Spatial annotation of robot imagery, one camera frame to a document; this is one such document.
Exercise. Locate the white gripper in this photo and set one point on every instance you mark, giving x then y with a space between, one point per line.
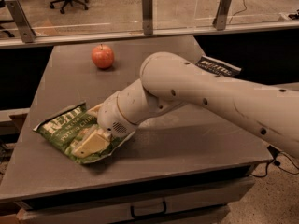
111 117

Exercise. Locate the green jalapeno chip bag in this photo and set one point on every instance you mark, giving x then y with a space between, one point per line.
72 125

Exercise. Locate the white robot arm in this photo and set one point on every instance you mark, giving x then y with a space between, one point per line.
167 81

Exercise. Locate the red apple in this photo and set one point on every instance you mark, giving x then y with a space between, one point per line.
103 56

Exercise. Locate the blue vinegar chip bag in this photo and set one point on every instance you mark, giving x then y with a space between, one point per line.
217 67

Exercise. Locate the metal railing beam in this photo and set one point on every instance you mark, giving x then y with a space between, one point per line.
44 41

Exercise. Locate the grey table drawer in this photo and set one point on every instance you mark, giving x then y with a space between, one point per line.
199 204

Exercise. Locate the black drawer handle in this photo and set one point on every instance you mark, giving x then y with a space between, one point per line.
148 211

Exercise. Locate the left metal glass bracket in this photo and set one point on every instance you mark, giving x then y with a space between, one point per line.
25 30

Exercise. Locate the metal glass bracket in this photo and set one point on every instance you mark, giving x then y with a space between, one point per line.
147 17
25 30
220 20

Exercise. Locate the middle metal glass bracket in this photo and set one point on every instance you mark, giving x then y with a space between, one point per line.
147 17

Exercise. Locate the right metal glass bracket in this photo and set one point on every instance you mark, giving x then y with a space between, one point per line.
220 20

